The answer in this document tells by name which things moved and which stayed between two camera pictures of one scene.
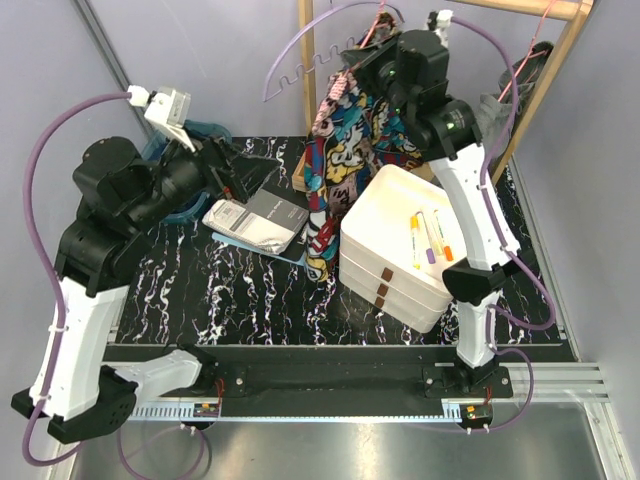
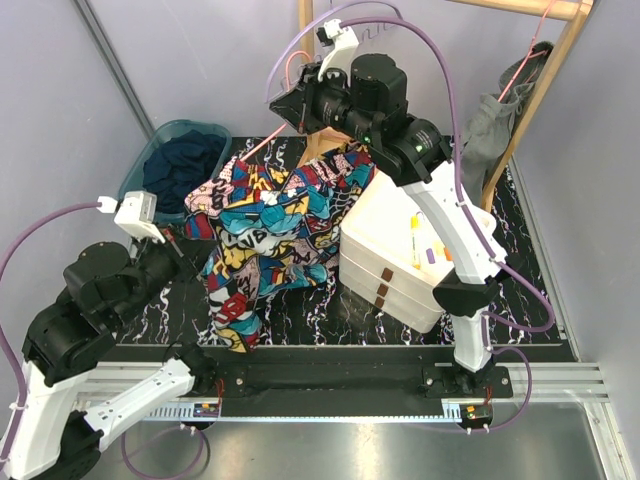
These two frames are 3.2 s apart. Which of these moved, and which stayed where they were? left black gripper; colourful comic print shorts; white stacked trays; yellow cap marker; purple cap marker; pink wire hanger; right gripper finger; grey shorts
Moved: pink wire hanger; right gripper finger; colourful comic print shorts; left black gripper
Stayed: yellow cap marker; grey shorts; white stacked trays; purple cap marker
